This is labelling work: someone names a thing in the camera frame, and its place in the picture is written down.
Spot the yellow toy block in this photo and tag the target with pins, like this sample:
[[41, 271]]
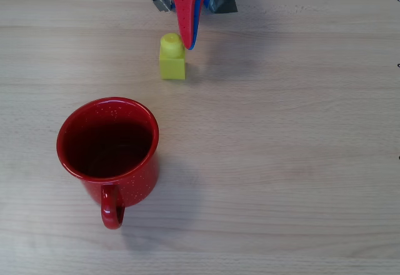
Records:
[[172, 65]]

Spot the red enamel mug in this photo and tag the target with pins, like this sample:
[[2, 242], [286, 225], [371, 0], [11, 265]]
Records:
[[137, 187]]

